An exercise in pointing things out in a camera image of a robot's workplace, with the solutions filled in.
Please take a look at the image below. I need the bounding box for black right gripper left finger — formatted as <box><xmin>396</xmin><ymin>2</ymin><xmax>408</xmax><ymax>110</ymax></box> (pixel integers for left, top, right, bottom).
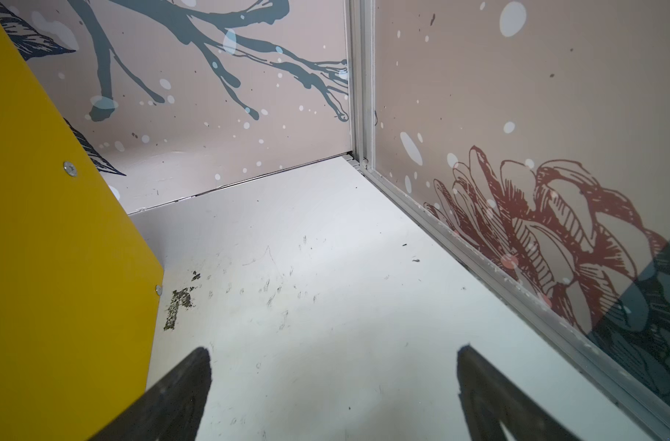
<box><xmin>92</xmin><ymin>347</ymin><xmax>212</xmax><ymax>440</ymax></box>

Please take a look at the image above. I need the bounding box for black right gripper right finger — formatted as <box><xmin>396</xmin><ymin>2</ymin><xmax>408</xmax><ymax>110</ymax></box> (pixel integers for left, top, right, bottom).
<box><xmin>457</xmin><ymin>345</ymin><xmax>577</xmax><ymax>440</ymax></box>

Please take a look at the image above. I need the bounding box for yellow shelf unit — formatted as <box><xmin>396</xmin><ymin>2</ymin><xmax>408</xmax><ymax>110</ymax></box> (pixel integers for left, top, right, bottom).
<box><xmin>0</xmin><ymin>24</ymin><xmax>163</xmax><ymax>440</ymax></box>

